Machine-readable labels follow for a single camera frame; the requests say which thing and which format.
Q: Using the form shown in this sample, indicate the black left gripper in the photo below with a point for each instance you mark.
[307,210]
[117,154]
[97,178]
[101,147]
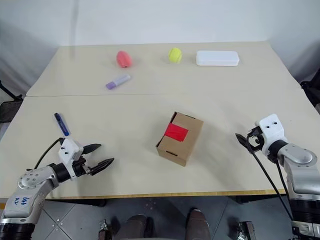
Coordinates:
[80,167]

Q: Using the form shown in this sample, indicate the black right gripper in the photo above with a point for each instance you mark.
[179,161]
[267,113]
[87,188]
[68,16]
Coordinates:
[257,142]

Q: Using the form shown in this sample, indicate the brown cardboard box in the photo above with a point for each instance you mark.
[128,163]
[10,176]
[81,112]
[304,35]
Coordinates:
[191,136]

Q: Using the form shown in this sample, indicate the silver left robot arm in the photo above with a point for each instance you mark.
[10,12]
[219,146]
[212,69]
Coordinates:
[32,185]

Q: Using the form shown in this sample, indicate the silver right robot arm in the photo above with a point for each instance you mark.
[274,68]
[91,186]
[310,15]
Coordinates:
[300,160]

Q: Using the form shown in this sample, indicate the red tape strip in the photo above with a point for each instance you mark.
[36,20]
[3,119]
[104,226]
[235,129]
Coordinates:
[176,132]

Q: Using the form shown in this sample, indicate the purple highlighter marker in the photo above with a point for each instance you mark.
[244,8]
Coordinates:
[117,82]

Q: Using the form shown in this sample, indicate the dark brown rounded shape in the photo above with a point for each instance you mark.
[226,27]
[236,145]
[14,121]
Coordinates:
[136,228]
[198,225]

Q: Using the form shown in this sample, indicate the black chair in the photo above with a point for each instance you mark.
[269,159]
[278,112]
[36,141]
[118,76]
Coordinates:
[311,92]

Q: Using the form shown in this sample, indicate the white plastic lidded case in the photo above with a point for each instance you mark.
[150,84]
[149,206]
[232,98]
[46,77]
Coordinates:
[217,58]

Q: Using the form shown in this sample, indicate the pink foam peach toy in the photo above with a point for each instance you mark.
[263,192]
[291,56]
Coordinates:
[124,58]

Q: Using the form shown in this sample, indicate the yellow tennis ball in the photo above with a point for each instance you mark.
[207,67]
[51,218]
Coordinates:
[175,55]

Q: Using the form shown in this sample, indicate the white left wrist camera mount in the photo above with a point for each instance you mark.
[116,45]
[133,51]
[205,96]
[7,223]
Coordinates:
[68,150]

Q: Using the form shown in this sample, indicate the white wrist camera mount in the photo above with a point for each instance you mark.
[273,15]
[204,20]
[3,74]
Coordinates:
[68,150]
[272,130]

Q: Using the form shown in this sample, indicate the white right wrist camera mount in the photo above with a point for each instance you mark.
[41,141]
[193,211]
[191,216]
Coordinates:
[272,130]

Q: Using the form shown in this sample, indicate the metal caster bracket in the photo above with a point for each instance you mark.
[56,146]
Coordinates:
[246,231]
[105,230]

